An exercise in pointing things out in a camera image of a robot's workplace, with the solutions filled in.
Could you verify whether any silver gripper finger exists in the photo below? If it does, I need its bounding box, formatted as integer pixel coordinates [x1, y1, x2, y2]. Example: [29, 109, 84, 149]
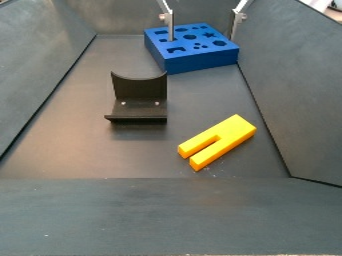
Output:
[229, 0, 254, 40]
[156, 0, 173, 41]

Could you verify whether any yellow double-square forked block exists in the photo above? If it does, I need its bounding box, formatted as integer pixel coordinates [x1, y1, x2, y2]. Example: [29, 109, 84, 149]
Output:
[177, 114, 256, 171]

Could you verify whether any blue shape-sorting board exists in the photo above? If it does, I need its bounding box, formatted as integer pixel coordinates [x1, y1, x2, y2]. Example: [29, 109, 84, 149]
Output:
[144, 23, 239, 75]

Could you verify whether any black curved holder stand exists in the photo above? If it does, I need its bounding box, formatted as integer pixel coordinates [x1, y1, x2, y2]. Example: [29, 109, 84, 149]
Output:
[104, 73, 167, 123]

